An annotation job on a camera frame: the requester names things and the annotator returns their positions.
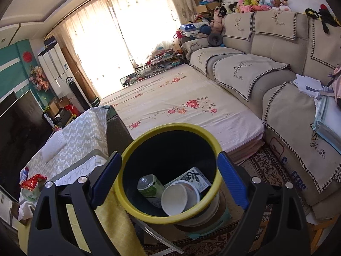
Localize row of plush toys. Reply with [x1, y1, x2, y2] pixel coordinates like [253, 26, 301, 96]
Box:
[213, 0, 292, 14]

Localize beige sofa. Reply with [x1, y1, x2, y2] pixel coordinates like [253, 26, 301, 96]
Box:
[181, 11, 341, 224]

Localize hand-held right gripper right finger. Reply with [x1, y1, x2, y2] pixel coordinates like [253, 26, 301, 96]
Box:
[217, 151, 312, 256]

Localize black box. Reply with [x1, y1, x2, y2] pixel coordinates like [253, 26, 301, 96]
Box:
[43, 33, 57, 46]

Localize floral sheet mattress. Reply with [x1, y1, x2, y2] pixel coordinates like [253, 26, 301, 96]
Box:
[98, 64, 265, 163]

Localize pink plush toy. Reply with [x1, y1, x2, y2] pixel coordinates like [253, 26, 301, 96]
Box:
[210, 13, 224, 32]

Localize metal table leg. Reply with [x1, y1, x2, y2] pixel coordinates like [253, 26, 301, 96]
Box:
[140, 223, 185, 254]

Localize blue star print bag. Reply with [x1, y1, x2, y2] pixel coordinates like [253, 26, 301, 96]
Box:
[180, 23, 203, 36]

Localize glass coffee table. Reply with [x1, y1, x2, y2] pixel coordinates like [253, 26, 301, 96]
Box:
[120, 56, 187, 86]

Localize white folded towel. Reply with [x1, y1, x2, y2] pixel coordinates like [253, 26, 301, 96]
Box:
[41, 131, 67, 163]

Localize large flat television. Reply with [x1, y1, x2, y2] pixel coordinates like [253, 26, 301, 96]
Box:
[0, 91, 54, 192]

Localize white printed box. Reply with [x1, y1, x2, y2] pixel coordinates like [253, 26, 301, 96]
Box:
[165, 167, 212, 192]

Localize grey neck pillow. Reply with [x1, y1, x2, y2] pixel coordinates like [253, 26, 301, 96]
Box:
[208, 33, 223, 46]

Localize green white drink bottle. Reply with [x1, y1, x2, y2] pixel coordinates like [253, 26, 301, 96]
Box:
[137, 174, 166, 208]

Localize red snack packet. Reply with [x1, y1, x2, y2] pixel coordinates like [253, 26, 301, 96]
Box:
[20, 174, 48, 190]

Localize grey patterned cloth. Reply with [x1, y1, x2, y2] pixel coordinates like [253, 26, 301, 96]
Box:
[20, 106, 126, 192]

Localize yellow rimmed black bin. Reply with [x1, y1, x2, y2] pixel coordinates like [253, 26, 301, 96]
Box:
[114, 123, 223, 224]

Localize green snack packet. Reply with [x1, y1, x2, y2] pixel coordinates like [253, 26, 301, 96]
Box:
[22, 188, 40, 203]

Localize cream embroidered curtains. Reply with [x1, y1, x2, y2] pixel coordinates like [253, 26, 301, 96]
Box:
[55, 0, 195, 99]

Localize black yellow plush toy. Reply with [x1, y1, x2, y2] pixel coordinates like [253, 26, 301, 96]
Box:
[305, 4, 339, 34]

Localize loose white papers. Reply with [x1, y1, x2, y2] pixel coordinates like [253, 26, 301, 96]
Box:
[292, 75, 331, 99]

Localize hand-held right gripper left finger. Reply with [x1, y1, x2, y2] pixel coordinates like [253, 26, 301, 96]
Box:
[27, 151, 123, 256]

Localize white instant noodle bowl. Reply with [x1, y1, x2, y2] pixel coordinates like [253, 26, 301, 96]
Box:
[161, 180, 201, 216]

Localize patterned rug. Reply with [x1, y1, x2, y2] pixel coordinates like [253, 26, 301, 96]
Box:
[133, 144, 320, 256]

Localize artificial flower decoration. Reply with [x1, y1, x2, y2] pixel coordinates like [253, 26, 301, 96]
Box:
[29, 65, 51, 91]

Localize brown cardboard box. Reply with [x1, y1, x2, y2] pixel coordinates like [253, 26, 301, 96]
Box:
[46, 100, 70, 116]

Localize stack of pale folders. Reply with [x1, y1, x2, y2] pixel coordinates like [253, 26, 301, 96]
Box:
[313, 95, 341, 142]

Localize white tower fan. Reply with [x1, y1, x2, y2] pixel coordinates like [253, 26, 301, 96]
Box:
[66, 77, 90, 112]

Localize crumpled white paper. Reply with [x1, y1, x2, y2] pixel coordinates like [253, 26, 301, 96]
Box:
[17, 201, 36, 220]

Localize white standing air conditioner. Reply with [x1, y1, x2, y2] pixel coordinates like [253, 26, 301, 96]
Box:
[37, 41, 74, 94]

